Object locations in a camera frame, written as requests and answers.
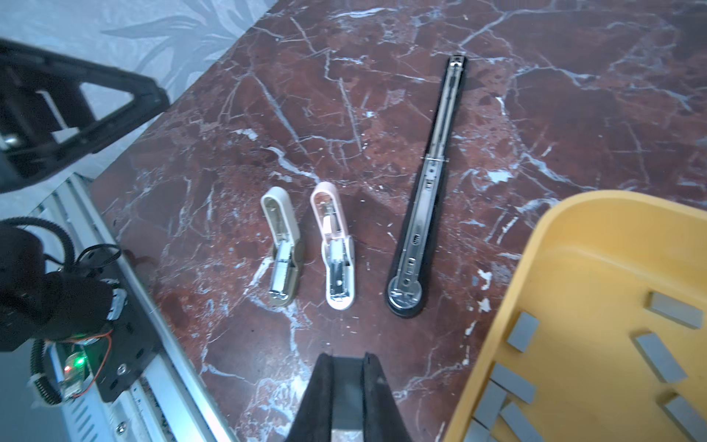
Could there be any beige mini stapler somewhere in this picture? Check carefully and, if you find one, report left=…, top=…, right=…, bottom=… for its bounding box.
left=261, top=186, right=304, bottom=307

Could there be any grey staple strip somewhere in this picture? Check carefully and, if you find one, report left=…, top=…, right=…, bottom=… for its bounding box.
left=473, top=380, right=507, bottom=430
left=633, top=333, right=688, bottom=384
left=661, top=394, right=707, bottom=442
left=646, top=291, right=704, bottom=330
left=490, top=363, right=537, bottom=404
left=331, top=427, right=364, bottom=442
left=506, top=311, right=539, bottom=353

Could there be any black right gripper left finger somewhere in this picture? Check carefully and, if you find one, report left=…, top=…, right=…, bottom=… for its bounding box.
left=285, top=354, right=336, bottom=442

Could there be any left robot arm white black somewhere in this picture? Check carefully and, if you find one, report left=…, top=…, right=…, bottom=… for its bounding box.
left=1, top=40, right=169, bottom=406

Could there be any yellow plastic tray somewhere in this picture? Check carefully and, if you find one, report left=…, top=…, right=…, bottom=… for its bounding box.
left=445, top=191, right=706, bottom=441

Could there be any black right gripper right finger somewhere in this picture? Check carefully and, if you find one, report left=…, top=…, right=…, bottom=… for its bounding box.
left=362, top=353, right=412, bottom=442

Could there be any green circuit board left base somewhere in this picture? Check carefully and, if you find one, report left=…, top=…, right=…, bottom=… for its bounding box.
left=59, top=342, right=112, bottom=401

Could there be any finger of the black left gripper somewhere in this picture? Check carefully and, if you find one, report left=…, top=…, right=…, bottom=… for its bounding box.
left=1, top=40, right=169, bottom=193

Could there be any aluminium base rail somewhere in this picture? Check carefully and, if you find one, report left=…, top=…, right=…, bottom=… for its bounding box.
left=32, top=174, right=235, bottom=441

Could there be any black metal stapler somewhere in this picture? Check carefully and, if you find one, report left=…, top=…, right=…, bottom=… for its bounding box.
left=384, top=55, right=467, bottom=319

